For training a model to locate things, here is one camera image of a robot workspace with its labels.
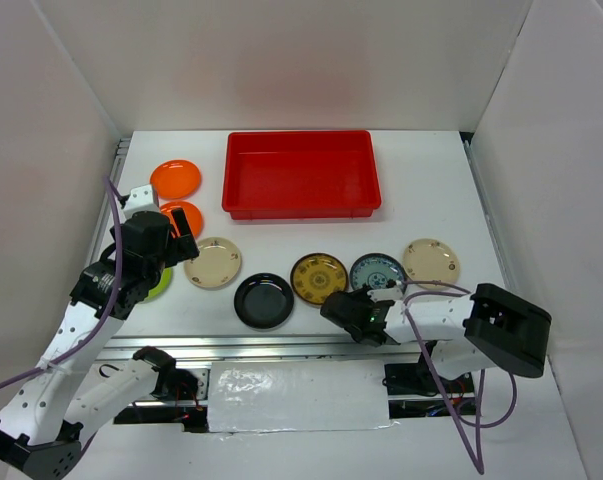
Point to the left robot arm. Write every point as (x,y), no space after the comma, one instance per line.
(47,425)

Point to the right cream plate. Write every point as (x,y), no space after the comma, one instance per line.
(431,264)

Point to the orange plate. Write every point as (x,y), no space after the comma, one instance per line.
(176,179)
(192,213)

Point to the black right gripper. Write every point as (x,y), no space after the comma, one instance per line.
(361,293)

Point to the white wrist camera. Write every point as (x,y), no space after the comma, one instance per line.
(140,199)
(392,293)

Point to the red plastic bin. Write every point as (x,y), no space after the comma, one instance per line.
(300,175)

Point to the black plate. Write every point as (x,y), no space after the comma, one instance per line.
(263,301)

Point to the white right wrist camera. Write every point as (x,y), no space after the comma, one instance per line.
(392,293)

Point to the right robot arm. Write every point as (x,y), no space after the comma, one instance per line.
(462,331)

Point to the left cream plate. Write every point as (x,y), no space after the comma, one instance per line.
(218,263)

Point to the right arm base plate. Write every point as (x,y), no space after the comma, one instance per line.
(416,379)

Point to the cream plate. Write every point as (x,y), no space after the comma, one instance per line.
(431,264)
(218,263)

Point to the aluminium rail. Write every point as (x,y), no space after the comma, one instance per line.
(199,348)

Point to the yellow patterned plate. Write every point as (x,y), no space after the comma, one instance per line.
(316,276)

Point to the white foil cover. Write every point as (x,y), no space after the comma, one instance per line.
(318,395)

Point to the near orange plate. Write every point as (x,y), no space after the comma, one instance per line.
(192,213)

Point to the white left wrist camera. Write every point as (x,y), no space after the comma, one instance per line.
(140,199)

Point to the blue floral plate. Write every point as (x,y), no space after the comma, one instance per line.
(376,270)

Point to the far orange plate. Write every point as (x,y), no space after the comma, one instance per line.
(176,179)

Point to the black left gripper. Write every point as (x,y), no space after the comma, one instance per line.
(182,248)

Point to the green plate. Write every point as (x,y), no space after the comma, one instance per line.
(161,287)

